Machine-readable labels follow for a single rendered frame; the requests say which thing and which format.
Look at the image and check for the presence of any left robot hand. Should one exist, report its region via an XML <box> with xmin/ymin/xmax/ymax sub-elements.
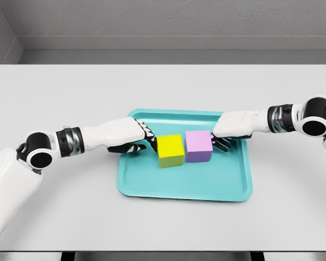
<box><xmin>104</xmin><ymin>116</ymin><xmax>158</xmax><ymax>154</ymax></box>

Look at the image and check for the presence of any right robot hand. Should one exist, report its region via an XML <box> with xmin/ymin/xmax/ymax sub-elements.
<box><xmin>211</xmin><ymin>111</ymin><xmax>254</xmax><ymax>152</ymax></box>

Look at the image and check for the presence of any pink cube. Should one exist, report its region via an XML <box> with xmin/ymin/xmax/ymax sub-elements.
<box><xmin>184</xmin><ymin>130</ymin><xmax>213</xmax><ymax>163</ymax></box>

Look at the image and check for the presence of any yellow cube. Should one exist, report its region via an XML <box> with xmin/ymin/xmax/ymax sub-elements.
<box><xmin>156</xmin><ymin>134</ymin><xmax>186</xmax><ymax>169</ymax></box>

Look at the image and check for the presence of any teal tray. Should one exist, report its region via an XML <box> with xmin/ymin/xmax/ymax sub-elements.
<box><xmin>116</xmin><ymin>109</ymin><xmax>254</xmax><ymax>202</ymax></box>

